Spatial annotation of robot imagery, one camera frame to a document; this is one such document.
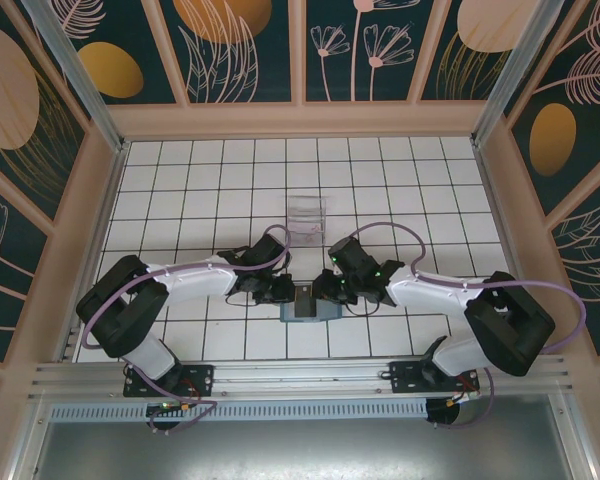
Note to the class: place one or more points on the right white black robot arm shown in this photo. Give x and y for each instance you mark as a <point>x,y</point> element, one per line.
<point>430,300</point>

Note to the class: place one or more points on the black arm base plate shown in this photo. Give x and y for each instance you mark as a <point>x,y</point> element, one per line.
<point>402,372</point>
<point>202,375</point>

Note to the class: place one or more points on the grey metal sheet panel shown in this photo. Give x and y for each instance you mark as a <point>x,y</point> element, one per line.
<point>300,450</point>

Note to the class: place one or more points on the aluminium mounting rail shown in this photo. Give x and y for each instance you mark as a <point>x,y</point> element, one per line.
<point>300,372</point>

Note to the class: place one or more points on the blue card holder wallet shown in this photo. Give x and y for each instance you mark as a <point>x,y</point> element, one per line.
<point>330,312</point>

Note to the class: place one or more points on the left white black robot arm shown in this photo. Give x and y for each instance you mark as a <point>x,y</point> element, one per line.
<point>195,285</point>

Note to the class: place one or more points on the aluminium corner post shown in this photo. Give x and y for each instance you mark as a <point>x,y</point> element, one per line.
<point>501,102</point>
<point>95,100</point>

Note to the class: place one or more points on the black VIP card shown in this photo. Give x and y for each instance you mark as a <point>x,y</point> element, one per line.
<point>305,302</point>

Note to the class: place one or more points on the clear acrylic card stand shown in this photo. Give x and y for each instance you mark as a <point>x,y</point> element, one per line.
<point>305,207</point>

